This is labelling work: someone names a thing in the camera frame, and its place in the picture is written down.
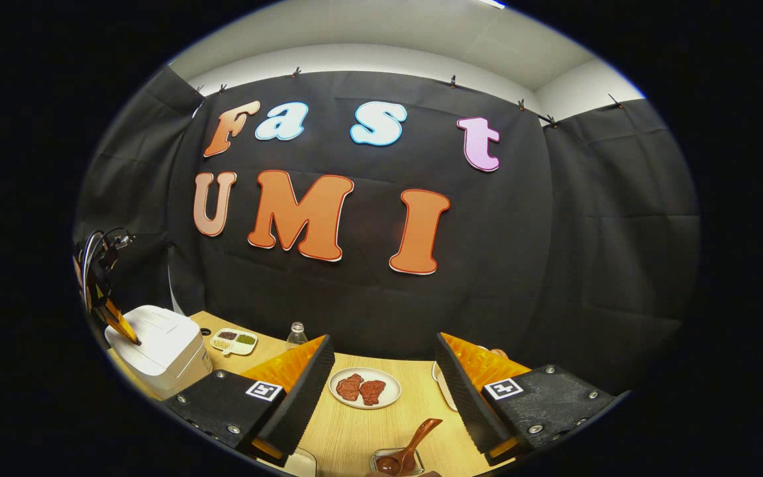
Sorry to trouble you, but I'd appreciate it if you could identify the black backdrop cloth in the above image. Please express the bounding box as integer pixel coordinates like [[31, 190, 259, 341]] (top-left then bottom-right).
[[74, 65, 700, 398]]

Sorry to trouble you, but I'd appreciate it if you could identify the white rice cooker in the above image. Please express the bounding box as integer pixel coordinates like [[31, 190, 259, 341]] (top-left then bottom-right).
[[105, 305, 213, 400]]

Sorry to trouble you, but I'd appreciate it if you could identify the red meat slice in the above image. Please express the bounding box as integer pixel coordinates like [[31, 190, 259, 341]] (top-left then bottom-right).
[[359, 380, 387, 406], [336, 374, 364, 401]]

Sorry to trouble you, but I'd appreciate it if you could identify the white divided grain dish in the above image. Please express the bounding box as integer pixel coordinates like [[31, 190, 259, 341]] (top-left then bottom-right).
[[210, 328, 258, 356]]

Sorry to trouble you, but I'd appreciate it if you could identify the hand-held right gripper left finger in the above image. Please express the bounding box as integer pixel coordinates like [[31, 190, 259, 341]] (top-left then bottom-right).
[[160, 333, 336, 468]]

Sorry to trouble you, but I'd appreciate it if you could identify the white round plate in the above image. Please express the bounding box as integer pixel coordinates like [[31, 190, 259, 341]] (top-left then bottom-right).
[[329, 367, 402, 410]]

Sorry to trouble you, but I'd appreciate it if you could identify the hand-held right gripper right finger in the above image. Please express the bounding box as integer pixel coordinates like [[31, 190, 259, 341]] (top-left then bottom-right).
[[434, 331, 627, 466]]

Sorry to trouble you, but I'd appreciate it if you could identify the white toaster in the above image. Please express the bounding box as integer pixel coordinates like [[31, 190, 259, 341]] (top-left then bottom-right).
[[431, 361, 459, 412]]

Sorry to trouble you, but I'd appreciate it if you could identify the brown wooden spoon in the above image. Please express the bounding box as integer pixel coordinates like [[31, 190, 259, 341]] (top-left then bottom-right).
[[376, 418, 443, 476]]

